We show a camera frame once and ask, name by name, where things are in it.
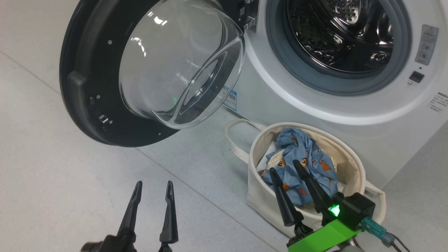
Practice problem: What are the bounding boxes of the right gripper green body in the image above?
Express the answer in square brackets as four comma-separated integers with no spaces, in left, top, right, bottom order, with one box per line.
[287,219,363,252]

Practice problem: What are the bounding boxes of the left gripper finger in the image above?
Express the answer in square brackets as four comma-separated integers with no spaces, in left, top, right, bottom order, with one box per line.
[117,181,143,236]
[159,181,179,244]

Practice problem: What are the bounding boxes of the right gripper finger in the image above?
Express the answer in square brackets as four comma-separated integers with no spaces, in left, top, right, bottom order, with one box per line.
[269,167,304,227]
[293,160,333,214]

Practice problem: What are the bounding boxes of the blue cartoon print garment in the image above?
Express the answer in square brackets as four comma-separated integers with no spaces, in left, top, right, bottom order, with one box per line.
[257,128,339,207]

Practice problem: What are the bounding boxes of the round glass washer door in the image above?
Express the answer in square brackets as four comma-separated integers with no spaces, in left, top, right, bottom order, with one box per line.
[59,0,259,147]

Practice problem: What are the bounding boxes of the cream canvas laundry basket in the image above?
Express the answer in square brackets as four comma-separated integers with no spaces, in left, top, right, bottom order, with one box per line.
[225,119,386,238]

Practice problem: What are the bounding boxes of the white sheet basket liner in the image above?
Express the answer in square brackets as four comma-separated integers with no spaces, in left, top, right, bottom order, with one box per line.
[257,142,280,172]

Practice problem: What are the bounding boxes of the white front-load washing machine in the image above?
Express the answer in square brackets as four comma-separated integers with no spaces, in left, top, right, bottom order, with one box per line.
[210,0,448,189]

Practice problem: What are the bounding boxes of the grey rubber door seal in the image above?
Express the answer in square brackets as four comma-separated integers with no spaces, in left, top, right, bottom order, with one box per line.
[266,0,412,96]

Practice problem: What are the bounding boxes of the stainless steel washing machine drum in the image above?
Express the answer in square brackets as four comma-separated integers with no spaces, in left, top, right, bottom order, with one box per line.
[288,0,394,73]

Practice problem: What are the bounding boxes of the metal door hinge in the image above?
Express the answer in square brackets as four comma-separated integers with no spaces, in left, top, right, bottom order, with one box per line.
[241,0,258,32]

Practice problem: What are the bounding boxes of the blue energy label sticker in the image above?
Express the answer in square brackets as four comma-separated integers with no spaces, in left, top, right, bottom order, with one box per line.
[223,86,238,112]

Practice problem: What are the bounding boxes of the grey warning sticker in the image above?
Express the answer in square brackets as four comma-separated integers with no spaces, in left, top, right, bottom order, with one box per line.
[415,24,439,66]

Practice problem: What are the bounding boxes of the right gripper teal plug cable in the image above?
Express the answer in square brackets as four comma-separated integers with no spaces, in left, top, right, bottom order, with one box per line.
[360,217,410,252]

